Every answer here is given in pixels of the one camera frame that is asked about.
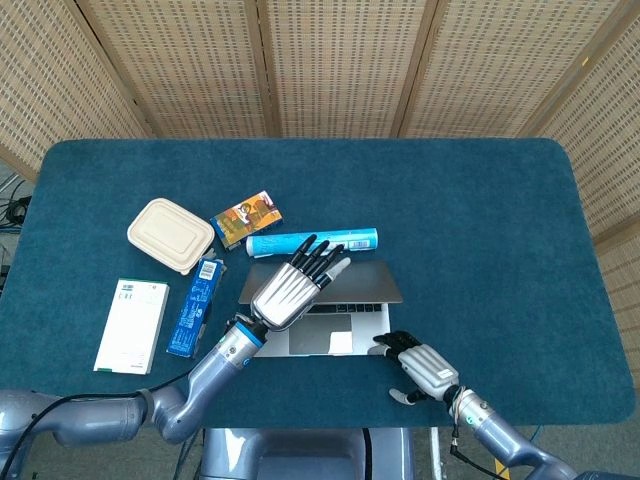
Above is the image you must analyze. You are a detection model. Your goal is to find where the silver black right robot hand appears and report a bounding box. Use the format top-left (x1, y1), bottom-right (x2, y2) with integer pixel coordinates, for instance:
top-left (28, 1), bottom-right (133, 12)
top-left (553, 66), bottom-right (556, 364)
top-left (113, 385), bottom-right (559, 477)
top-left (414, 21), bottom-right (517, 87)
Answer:
top-left (368, 329), bottom-right (460, 405)

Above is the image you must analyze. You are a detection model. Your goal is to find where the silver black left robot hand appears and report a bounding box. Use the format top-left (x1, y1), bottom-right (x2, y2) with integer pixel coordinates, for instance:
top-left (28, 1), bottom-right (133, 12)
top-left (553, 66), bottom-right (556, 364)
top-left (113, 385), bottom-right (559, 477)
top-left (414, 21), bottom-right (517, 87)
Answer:
top-left (249, 233), bottom-right (352, 332)

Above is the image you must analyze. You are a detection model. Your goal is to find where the silver laptop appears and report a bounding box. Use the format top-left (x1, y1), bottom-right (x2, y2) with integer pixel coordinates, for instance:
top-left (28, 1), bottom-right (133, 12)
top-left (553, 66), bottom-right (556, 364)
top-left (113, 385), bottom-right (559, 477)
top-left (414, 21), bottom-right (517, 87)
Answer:
top-left (238, 258), bottom-right (404, 358)

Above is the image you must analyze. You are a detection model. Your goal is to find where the woven wooden folding screen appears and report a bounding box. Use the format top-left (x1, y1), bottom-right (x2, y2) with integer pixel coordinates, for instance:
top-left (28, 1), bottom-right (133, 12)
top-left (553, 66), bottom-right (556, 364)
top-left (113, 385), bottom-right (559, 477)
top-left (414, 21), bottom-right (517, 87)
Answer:
top-left (0, 0), bottom-right (640, 324)

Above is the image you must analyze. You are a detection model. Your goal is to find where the light blue cylindrical tube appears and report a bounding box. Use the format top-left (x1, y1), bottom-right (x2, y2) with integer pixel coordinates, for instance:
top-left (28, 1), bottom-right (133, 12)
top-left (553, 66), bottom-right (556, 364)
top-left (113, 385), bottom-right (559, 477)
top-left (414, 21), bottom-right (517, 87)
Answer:
top-left (245, 227), bottom-right (380, 260)

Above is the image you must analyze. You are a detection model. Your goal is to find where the orange picture snack box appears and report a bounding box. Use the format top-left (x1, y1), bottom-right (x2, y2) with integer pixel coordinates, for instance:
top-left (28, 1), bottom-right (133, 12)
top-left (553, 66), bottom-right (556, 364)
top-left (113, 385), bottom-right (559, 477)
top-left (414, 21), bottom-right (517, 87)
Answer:
top-left (209, 190), bottom-right (284, 253)

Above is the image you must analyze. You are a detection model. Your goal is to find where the blue cookie box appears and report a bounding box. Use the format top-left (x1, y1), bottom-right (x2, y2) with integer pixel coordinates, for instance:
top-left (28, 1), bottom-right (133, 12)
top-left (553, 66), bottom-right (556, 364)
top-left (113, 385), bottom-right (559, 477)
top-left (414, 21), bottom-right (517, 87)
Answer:
top-left (165, 257), bottom-right (226, 359)

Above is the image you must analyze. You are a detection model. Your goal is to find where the beige lidded food container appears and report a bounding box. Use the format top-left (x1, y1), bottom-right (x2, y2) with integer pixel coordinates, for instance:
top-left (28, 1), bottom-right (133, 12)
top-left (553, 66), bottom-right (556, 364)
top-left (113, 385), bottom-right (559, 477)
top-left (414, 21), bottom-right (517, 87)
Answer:
top-left (126, 197), bottom-right (216, 276)

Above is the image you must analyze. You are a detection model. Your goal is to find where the blue felt table cover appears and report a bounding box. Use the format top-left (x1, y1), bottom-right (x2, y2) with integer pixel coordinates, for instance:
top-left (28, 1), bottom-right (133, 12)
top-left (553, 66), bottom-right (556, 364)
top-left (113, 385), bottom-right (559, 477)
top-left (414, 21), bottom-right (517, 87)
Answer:
top-left (0, 138), bottom-right (637, 430)

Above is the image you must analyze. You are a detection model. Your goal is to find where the grey-blue robot torso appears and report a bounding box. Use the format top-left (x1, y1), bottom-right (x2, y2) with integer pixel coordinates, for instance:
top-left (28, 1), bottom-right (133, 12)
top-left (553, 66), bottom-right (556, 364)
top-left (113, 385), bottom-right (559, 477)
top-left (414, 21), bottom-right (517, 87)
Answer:
top-left (199, 428), bottom-right (416, 480)

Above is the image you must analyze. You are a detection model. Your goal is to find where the white flat carton box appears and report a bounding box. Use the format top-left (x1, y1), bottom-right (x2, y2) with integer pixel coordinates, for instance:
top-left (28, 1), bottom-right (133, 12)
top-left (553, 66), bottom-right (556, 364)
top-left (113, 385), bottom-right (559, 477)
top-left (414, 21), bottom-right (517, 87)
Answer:
top-left (92, 278), bottom-right (171, 376)

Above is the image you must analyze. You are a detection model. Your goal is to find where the thin right wrist cable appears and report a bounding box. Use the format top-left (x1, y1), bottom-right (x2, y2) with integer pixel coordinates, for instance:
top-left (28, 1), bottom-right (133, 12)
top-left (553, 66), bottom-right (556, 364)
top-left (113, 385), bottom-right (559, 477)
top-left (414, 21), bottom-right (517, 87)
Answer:
top-left (448, 387), bottom-right (507, 477)

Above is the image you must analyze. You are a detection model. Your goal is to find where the blue floor cable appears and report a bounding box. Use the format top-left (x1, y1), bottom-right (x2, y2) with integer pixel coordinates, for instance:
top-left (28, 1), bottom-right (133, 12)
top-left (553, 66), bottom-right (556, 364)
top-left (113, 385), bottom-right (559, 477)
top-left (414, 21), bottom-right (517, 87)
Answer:
top-left (174, 429), bottom-right (204, 480)

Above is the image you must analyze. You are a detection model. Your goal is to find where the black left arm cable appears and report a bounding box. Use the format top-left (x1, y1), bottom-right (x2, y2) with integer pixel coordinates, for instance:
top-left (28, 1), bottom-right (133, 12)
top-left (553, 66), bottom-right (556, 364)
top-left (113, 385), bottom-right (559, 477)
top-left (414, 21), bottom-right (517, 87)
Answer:
top-left (0, 370), bottom-right (194, 480)

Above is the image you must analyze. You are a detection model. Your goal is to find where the black floor cable bundle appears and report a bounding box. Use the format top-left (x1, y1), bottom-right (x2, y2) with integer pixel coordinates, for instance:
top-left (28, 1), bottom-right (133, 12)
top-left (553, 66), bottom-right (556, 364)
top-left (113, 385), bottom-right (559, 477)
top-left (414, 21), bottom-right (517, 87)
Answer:
top-left (0, 177), bottom-right (33, 235)

